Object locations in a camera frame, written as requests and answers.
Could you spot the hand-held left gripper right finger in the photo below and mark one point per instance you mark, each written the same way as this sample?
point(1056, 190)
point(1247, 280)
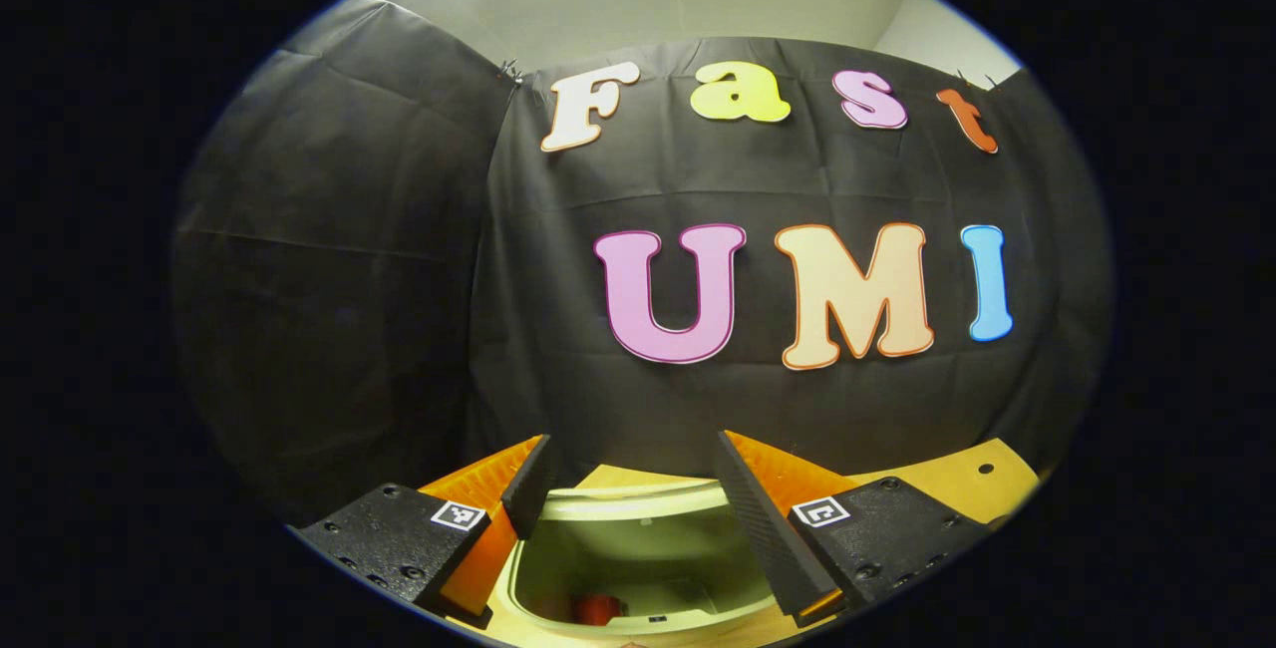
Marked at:
point(768, 538)

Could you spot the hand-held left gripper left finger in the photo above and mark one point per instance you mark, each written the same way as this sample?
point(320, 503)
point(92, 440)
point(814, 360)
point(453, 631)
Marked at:
point(531, 488)

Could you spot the green desktop garbage bin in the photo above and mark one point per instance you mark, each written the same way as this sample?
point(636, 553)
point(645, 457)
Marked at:
point(638, 553)

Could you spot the red pop can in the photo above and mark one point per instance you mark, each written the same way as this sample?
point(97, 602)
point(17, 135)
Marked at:
point(598, 610)

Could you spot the wooden desktop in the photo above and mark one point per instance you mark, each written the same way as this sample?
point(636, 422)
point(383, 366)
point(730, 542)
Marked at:
point(957, 479)

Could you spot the black backdrop cloth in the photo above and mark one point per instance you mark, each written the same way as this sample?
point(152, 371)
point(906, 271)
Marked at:
point(399, 259)

